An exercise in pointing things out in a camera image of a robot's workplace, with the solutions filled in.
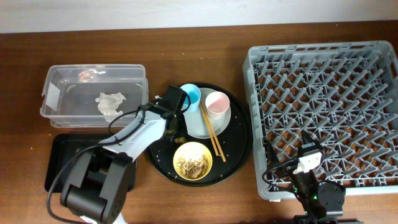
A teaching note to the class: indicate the light blue cup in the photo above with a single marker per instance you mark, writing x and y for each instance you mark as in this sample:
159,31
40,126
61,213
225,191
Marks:
195,95

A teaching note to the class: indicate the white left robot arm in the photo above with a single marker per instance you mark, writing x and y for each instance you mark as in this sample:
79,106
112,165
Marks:
115,157

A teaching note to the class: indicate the grey dishwasher rack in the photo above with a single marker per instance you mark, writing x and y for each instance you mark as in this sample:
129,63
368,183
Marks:
343,94

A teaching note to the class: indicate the wooden chopstick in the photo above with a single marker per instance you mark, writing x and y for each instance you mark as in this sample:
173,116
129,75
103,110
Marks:
208,128
220,151

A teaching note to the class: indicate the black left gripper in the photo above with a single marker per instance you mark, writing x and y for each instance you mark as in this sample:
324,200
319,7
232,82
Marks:
173,130

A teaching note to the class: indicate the wooden chopstick left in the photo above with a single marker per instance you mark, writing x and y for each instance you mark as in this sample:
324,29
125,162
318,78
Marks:
208,128

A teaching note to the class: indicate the wooden chopstick right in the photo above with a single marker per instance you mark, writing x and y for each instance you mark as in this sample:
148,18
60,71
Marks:
220,151

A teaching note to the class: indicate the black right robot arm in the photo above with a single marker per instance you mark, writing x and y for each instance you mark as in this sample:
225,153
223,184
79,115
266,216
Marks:
322,200

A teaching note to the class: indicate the round black tray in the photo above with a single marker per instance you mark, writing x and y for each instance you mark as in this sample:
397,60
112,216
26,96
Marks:
235,141

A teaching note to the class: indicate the yellow bowl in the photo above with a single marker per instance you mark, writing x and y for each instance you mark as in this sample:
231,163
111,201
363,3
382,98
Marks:
192,150

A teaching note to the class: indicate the food scraps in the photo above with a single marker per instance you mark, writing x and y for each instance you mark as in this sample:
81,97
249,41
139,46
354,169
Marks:
193,168

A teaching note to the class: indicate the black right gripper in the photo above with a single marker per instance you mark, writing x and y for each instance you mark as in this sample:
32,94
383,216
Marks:
294,165

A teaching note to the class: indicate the pink cup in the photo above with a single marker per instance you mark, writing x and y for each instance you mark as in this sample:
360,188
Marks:
217,103

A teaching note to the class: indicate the gold foil wrapper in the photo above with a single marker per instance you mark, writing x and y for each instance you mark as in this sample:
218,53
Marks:
178,139

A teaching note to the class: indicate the black rectangular tray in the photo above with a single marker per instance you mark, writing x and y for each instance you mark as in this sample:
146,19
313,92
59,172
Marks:
64,147

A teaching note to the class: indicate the light grey plate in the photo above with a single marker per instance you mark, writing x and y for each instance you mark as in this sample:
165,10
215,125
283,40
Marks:
196,126

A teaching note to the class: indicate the white tissue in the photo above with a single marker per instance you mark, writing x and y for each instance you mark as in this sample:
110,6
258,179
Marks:
108,105

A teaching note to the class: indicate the clear plastic bin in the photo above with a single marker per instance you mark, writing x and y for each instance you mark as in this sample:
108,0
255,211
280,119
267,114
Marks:
70,92

